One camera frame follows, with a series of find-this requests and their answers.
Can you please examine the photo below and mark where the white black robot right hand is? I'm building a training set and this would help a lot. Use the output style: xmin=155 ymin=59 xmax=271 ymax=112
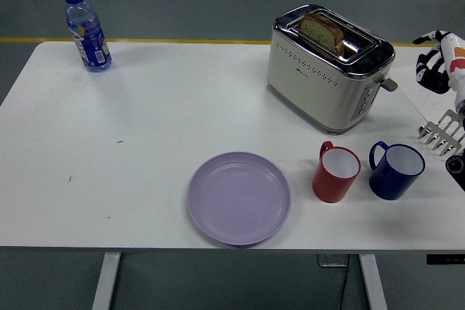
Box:
xmin=413 ymin=29 xmax=465 ymax=105

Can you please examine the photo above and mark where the slice of bread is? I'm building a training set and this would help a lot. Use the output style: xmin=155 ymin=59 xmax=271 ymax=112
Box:
xmin=298 ymin=12 xmax=345 ymax=58

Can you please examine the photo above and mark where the purple plate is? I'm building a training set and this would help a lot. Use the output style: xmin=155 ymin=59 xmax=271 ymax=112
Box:
xmin=187 ymin=150 xmax=292 ymax=248

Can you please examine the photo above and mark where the grey toaster lever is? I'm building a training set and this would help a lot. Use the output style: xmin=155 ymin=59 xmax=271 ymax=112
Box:
xmin=377 ymin=76 xmax=399 ymax=92

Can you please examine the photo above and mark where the metal toast rack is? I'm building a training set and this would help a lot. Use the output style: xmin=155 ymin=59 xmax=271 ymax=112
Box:
xmin=417 ymin=108 xmax=465 ymax=160

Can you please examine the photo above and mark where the blue mug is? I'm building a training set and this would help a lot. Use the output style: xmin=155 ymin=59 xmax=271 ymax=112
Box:
xmin=368 ymin=140 xmax=426 ymax=201

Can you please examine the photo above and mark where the cream and chrome toaster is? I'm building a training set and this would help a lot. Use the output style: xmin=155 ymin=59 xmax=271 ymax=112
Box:
xmin=266 ymin=4 xmax=396 ymax=135

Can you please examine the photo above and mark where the red mug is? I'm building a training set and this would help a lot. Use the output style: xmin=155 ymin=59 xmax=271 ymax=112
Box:
xmin=311 ymin=140 xmax=363 ymax=203

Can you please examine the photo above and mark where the white table leg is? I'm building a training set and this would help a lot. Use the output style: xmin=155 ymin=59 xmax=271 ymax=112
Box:
xmin=90 ymin=253 xmax=121 ymax=310
xmin=357 ymin=253 xmax=389 ymax=310

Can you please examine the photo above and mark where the blue capped water bottle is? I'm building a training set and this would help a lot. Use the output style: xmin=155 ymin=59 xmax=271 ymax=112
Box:
xmin=62 ymin=0 xmax=113 ymax=73

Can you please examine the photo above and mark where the clear bracket under table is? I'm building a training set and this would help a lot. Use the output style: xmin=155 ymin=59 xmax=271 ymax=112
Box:
xmin=317 ymin=253 xmax=349 ymax=268

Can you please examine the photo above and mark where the black cable under table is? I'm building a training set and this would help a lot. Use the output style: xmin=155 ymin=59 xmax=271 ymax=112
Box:
xmin=339 ymin=254 xmax=350 ymax=310

